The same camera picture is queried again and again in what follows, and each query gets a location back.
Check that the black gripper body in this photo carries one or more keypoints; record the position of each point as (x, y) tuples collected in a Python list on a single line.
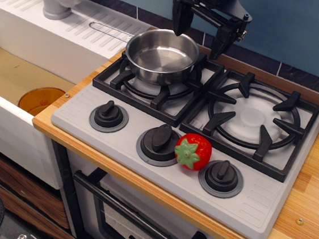
[(222, 12)]

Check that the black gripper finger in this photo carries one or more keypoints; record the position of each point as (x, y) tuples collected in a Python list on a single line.
[(225, 37), (182, 16)]

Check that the stainless steel pot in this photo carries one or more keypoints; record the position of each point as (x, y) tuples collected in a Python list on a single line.
[(158, 57)]

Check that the red toy strawberry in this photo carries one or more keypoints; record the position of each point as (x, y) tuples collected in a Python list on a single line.
[(193, 151)]

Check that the black left stove knob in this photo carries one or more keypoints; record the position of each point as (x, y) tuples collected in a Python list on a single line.
[(109, 117)]

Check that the black stove knob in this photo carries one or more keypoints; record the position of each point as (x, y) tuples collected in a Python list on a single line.
[(221, 179), (156, 146), (109, 117)]

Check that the black middle stove knob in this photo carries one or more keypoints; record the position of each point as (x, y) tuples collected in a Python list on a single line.
[(156, 146)]

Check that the grey toy stove top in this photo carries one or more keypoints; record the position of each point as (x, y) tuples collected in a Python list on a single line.
[(252, 212)]

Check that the black right stove knob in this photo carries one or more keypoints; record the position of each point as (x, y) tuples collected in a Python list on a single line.
[(221, 179)]

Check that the black left burner grate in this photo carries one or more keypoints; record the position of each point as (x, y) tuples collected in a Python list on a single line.
[(169, 104)]

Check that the black burner grate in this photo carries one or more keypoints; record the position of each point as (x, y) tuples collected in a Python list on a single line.
[(257, 124), (169, 104)]

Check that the black right burner grate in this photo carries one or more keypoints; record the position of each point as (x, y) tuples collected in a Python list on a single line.
[(257, 124)]

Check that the white toy sink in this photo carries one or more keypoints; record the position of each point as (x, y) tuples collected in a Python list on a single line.
[(38, 52)]

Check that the wooden drawer fronts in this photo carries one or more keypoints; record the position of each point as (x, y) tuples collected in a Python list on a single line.
[(33, 201)]

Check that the oven door with handle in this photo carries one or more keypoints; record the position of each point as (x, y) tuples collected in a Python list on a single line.
[(118, 219)]

